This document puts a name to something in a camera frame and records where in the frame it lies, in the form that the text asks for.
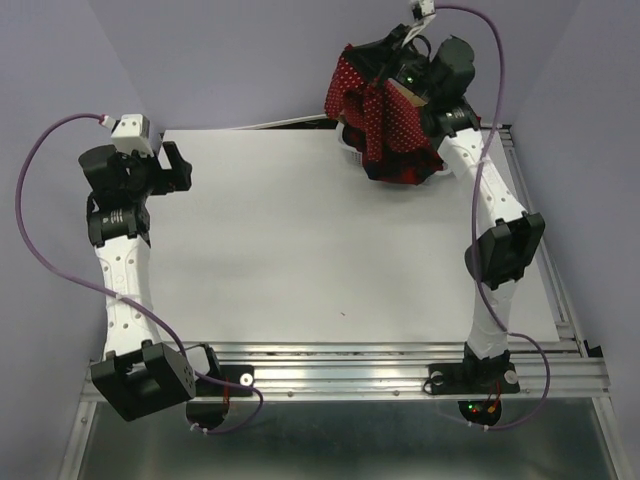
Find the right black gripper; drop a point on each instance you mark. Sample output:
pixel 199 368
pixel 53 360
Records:
pixel 389 50

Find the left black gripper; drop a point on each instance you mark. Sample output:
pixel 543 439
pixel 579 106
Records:
pixel 180 175

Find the red polka dot skirt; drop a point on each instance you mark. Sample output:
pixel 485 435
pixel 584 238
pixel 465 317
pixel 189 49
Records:
pixel 379 113

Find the red black plaid skirt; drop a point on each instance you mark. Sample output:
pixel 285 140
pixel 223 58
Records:
pixel 396 164

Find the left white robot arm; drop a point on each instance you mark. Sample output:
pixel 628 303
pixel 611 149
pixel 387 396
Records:
pixel 139 374

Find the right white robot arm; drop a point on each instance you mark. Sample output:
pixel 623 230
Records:
pixel 505 236

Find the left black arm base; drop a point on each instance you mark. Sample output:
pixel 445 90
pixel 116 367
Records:
pixel 219 406

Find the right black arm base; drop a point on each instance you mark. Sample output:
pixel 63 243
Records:
pixel 480 394

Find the white plastic basket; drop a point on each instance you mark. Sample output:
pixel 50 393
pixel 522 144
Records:
pixel 353 156

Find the white board strip behind table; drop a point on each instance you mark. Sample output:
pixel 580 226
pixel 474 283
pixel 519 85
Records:
pixel 280 123

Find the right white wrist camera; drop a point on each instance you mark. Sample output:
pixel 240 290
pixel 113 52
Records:
pixel 424 12

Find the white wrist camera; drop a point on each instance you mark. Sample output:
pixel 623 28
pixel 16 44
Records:
pixel 424 12
pixel 132 134

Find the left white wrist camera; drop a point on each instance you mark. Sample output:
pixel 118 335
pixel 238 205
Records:
pixel 132 134

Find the aluminium frame rails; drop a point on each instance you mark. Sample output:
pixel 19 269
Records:
pixel 342 297

